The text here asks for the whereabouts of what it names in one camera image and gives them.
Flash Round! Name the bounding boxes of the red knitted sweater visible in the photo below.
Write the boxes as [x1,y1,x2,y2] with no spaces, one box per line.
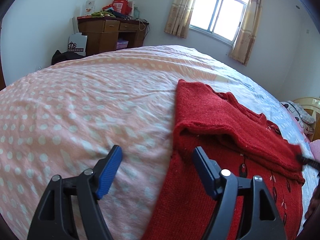
[143,80,305,239]

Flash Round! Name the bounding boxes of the pink pillow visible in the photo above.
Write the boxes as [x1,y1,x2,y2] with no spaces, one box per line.
[309,139,320,161]

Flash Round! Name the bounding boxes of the grey patterned pillow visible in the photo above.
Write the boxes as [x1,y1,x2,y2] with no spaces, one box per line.
[281,100,316,135]

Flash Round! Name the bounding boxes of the beige wooden headboard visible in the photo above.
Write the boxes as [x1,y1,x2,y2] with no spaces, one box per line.
[294,97,320,141]

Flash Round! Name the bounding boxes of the pink and blue dotted bedspread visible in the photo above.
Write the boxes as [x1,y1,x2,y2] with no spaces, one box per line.
[1,46,311,239]

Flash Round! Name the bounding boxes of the right beige curtain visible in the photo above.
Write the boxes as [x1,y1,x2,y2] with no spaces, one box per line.
[229,0,263,66]

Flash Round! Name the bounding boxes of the beige curtain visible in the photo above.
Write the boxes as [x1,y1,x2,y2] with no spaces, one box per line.
[229,0,263,66]
[164,0,195,38]

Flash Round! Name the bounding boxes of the black bag on floor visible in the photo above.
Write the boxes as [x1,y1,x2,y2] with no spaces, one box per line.
[51,50,84,66]

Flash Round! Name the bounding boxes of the left beige curtain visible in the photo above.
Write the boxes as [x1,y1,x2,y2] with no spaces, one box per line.
[164,0,195,38]

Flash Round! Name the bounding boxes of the purple box under desk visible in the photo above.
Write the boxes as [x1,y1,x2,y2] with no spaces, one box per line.
[116,39,129,50]

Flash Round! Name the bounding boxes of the brown wooden desk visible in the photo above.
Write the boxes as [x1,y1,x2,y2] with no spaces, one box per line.
[77,16,149,56]

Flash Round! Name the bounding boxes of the green items on desk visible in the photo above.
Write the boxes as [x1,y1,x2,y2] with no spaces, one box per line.
[91,10,115,18]

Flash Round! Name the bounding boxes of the white box on desk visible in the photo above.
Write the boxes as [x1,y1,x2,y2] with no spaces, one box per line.
[80,0,96,16]

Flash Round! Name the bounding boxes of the red gift bag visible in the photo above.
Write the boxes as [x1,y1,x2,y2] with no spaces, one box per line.
[103,0,133,16]

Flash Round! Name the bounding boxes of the window with white frame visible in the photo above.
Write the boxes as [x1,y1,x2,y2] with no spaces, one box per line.
[190,0,249,46]

